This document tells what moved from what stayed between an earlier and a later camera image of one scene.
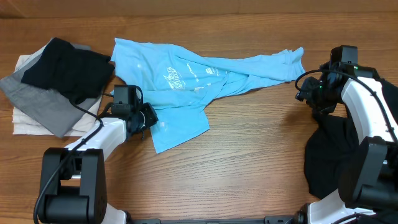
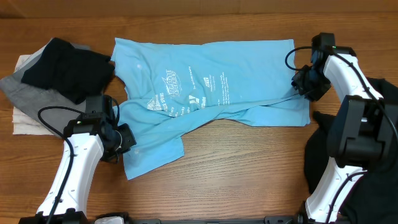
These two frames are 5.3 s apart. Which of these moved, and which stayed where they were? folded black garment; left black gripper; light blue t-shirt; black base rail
Moved: left black gripper; light blue t-shirt
Stayed: folded black garment; black base rail
